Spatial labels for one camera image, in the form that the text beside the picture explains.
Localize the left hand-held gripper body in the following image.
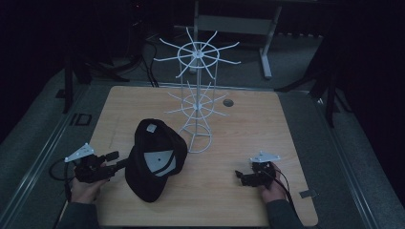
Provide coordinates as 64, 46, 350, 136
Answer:
64, 142, 117, 184

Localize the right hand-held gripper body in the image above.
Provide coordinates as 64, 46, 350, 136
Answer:
239, 150, 282, 188

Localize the black baseball cap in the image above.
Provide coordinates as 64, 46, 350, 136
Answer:
124, 118, 189, 203

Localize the white wire display rack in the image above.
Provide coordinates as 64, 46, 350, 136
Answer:
153, 26, 242, 155

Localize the person's right hand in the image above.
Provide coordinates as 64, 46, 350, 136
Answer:
260, 161, 288, 204

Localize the person's left hand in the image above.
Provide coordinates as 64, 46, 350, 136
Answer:
70, 162, 110, 204

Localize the grey tape strip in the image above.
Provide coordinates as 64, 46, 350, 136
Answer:
298, 189, 318, 199

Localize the black tripod stand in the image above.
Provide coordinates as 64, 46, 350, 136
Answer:
61, 47, 132, 115
275, 34, 354, 129

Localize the black cable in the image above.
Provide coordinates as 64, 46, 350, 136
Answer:
48, 157, 77, 202
270, 161, 297, 208

